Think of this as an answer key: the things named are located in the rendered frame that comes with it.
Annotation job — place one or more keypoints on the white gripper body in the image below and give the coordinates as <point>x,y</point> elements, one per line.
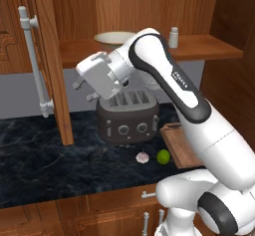
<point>98,74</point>

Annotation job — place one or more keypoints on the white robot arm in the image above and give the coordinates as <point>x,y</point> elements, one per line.
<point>215,140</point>

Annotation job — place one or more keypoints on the cream bowl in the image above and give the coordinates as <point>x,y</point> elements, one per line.
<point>111,37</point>

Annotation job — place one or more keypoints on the pale garlic bulb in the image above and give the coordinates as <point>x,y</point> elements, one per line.
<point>142,157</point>

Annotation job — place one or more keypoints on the white condiment shaker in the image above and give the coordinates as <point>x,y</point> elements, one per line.
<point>173,38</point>

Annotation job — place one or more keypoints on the closed wooden cabinet door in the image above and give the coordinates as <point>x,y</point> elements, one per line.
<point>13,24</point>

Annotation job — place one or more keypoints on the green lime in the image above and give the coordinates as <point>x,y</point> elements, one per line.
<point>163,156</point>

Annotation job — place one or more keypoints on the wooden cutting board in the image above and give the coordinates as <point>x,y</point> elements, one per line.
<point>177,145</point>

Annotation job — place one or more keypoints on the wooden base cabinet door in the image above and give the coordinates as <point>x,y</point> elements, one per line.
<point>109,225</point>

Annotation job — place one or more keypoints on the plain wooden cabinet door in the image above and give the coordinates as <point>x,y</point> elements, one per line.
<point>232,47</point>

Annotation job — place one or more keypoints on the dark brown toaster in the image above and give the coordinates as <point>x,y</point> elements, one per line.
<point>127,123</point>

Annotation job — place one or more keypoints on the wide wooden drawer front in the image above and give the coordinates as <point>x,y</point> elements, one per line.
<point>40,218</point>

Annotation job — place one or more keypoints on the wooden wall cabinet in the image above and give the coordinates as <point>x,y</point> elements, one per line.
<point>99,11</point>

